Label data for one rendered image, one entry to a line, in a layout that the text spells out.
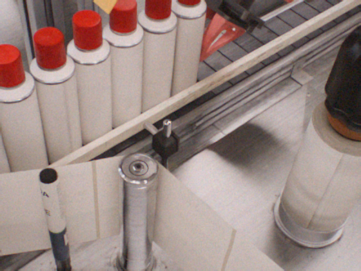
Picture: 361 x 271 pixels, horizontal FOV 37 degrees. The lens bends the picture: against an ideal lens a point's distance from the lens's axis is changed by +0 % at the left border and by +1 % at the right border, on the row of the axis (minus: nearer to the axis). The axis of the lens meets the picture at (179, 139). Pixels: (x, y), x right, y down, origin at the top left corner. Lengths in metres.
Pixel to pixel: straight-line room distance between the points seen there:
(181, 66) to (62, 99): 0.20
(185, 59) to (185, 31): 0.05
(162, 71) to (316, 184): 0.26
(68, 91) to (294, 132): 0.35
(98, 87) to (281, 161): 0.28
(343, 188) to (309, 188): 0.04
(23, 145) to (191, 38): 0.26
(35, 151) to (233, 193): 0.26
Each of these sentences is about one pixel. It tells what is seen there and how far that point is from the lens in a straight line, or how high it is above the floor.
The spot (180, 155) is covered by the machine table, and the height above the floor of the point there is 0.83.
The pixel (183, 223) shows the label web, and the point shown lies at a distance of 0.55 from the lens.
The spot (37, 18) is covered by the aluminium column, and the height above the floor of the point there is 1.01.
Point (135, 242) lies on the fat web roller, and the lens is 0.59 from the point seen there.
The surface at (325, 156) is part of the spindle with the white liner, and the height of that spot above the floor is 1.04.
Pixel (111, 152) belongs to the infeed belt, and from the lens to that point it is 0.76.
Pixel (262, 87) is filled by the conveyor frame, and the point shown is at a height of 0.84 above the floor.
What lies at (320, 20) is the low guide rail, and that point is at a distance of 0.99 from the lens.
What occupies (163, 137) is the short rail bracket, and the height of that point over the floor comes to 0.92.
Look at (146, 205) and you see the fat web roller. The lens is 0.53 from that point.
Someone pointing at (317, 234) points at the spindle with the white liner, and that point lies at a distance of 0.69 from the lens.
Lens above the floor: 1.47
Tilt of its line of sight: 49 degrees down
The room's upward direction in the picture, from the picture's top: 7 degrees clockwise
